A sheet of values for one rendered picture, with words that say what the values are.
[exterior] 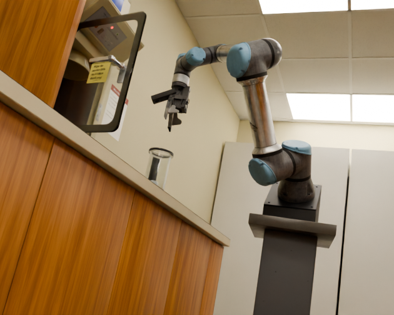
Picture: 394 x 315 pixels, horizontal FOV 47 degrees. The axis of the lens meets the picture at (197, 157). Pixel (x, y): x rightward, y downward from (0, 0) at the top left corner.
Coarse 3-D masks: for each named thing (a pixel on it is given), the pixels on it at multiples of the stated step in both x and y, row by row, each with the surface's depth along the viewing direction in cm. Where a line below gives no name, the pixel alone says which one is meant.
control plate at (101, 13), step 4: (100, 8) 155; (104, 8) 156; (96, 12) 155; (100, 12) 156; (104, 12) 157; (92, 16) 156; (96, 16) 157; (100, 16) 158; (104, 16) 159; (108, 16) 159; (88, 20) 156
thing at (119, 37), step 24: (96, 24) 146; (120, 24) 141; (72, 48) 148; (96, 48) 142; (120, 48) 137; (72, 72) 143; (120, 72) 133; (72, 96) 139; (96, 96) 134; (120, 96) 130; (72, 120) 135; (96, 120) 131
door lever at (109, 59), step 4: (104, 56) 131; (108, 56) 130; (112, 56) 130; (92, 60) 133; (96, 60) 132; (100, 60) 132; (104, 60) 131; (108, 60) 130; (112, 60) 130; (116, 60) 132; (116, 64) 132; (120, 64) 133; (120, 68) 133
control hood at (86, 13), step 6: (90, 0) 153; (96, 0) 152; (102, 0) 153; (108, 0) 155; (84, 6) 153; (90, 6) 153; (96, 6) 154; (108, 6) 156; (114, 6) 158; (84, 12) 153; (90, 12) 154; (108, 12) 158; (114, 12) 160; (120, 12) 162; (84, 18) 155
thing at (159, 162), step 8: (152, 152) 192; (160, 152) 191; (168, 152) 191; (152, 160) 190; (160, 160) 190; (168, 160) 192; (152, 168) 189; (160, 168) 189; (168, 168) 193; (152, 176) 187; (160, 176) 188; (160, 184) 187
